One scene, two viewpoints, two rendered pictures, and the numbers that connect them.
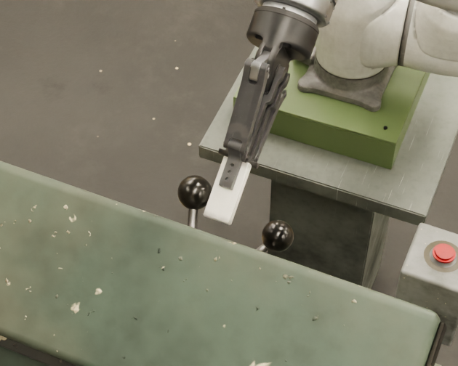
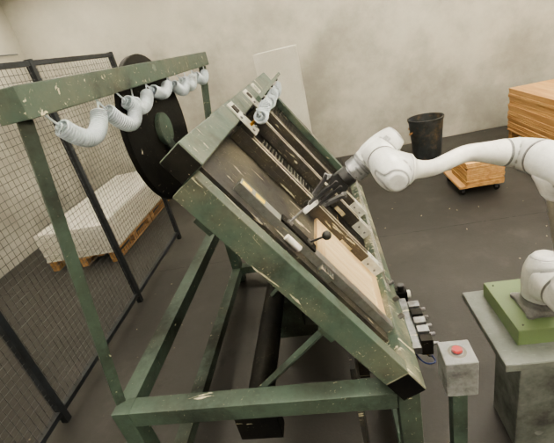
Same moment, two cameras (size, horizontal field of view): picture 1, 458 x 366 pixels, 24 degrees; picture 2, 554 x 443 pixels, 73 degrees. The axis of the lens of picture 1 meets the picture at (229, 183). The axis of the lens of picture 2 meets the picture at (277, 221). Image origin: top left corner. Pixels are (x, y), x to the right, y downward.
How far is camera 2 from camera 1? 1.35 m
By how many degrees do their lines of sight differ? 63
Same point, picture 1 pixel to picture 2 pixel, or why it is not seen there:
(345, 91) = (522, 304)
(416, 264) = (444, 344)
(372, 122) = (521, 320)
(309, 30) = (345, 174)
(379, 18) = (537, 273)
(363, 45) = (528, 283)
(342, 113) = (513, 310)
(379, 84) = (541, 312)
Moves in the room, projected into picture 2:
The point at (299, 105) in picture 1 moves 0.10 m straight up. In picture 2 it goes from (502, 299) to (502, 281)
